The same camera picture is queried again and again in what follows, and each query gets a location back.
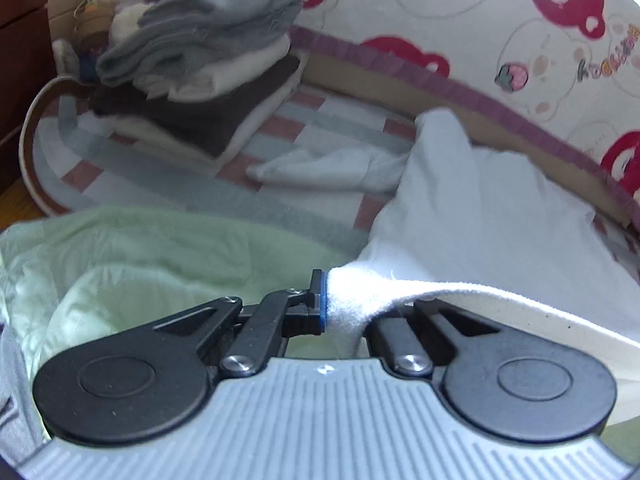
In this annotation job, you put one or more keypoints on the beige sofa frame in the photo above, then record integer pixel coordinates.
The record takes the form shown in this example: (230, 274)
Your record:
(71, 161)

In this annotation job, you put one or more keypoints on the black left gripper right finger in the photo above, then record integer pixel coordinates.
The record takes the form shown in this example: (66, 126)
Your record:
(502, 381)

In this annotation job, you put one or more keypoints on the light green blanket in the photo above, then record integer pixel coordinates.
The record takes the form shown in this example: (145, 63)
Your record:
(75, 278)

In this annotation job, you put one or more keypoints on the cream folded garment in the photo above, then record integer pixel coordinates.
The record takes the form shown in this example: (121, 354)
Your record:
(216, 79)

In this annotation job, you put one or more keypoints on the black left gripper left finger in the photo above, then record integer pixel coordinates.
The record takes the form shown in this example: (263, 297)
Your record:
(144, 382)

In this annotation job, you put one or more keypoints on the grey folded garment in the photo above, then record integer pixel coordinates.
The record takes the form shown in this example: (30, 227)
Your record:
(176, 38)

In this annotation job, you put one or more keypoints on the dark brown folded garment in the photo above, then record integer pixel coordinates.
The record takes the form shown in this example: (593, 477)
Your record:
(217, 129)

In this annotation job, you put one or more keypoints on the white fleece garment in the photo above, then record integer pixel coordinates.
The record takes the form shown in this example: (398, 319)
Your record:
(483, 230)

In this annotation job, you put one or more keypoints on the bear print sofa cover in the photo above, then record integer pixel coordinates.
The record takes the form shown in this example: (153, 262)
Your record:
(570, 66)

